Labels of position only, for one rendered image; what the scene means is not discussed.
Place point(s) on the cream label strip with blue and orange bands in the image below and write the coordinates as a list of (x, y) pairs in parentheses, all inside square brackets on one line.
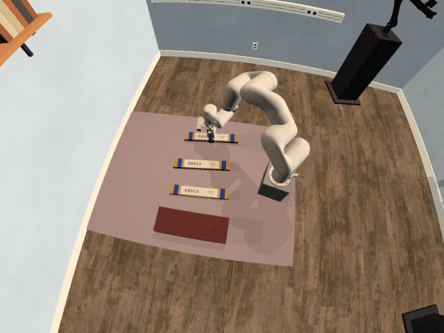
[(216, 165), (219, 137), (202, 192)]

